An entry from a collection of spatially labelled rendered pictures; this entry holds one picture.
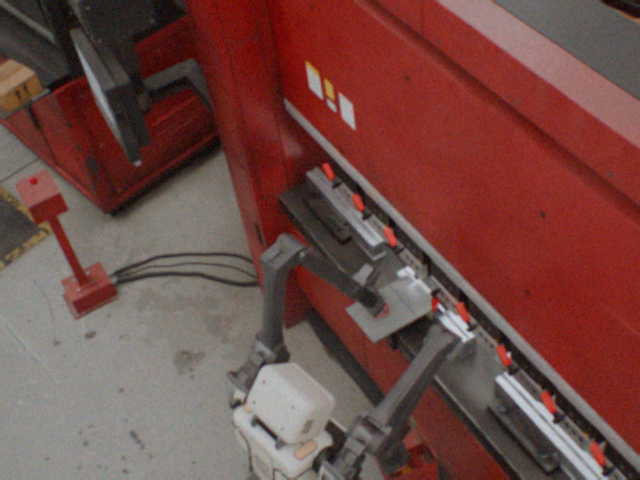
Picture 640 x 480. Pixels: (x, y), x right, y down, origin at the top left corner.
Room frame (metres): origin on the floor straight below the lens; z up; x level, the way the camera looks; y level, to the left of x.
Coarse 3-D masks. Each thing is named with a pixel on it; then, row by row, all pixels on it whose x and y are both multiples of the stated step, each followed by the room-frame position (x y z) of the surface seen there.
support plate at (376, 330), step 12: (408, 276) 2.06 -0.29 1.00; (384, 288) 2.02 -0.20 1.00; (396, 288) 2.01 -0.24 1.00; (384, 300) 1.97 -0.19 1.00; (396, 300) 1.96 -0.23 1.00; (348, 312) 1.95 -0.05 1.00; (360, 312) 1.94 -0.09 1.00; (384, 312) 1.92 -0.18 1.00; (396, 312) 1.91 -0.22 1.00; (408, 312) 1.90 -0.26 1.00; (420, 312) 1.89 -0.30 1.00; (360, 324) 1.88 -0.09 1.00; (372, 324) 1.88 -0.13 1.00; (384, 324) 1.87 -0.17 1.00; (396, 324) 1.86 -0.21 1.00; (372, 336) 1.83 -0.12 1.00; (384, 336) 1.82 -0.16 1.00
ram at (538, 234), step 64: (320, 0) 2.37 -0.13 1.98; (320, 64) 2.43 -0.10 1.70; (384, 64) 2.06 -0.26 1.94; (448, 64) 1.84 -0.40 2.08; (320, 128) 2.50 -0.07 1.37; (384, 128) 2.09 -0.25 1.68; (448, 128) 1.79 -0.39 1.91; (512, 128) 1.56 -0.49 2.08; (384, 192) 2.12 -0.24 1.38; (448, 192) 1.80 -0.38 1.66; (512, 192) 1.55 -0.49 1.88; (576, 192) 1.36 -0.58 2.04; (448, 256) 1.80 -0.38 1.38; (512, 256) 1.54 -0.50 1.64; (576, 256) 1.33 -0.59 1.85; (512, 320) 1.52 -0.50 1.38; (576, 320) 1.31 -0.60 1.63; (576, 384) 1.28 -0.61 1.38
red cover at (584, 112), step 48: (384, 0) 2.01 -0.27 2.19; (432, 0) 1.81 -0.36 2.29; (480, 0) 1.77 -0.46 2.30; (480, 48) 1.65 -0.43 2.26; (528, 48) 1.56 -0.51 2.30; (528, 96) 1.49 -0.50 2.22; (576, 96) 1.38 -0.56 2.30; (624, 96) 1.36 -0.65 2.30; (576, 144) 1.35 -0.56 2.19; (624, 144) 1.24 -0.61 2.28; (624, 192) 1.22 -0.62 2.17
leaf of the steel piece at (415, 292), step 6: (414, 282) 2.02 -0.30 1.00; (420, 282) 2.02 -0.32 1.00; (408, 288) 2.00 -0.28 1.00; (414, 288) 2.00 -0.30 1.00; (420, 288) 1.99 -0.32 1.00; (426, 288) 1.99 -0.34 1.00; (402, 294) 1.97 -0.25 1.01; (408, 294) 1.98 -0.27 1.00; (414, 294) 1.97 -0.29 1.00; (420, 294) 1.97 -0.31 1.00; (426, 294) 1.96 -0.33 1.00; (408, 300) 1.95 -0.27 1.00; (414, 300) 1.94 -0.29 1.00; (420, 300) 1.94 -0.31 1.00
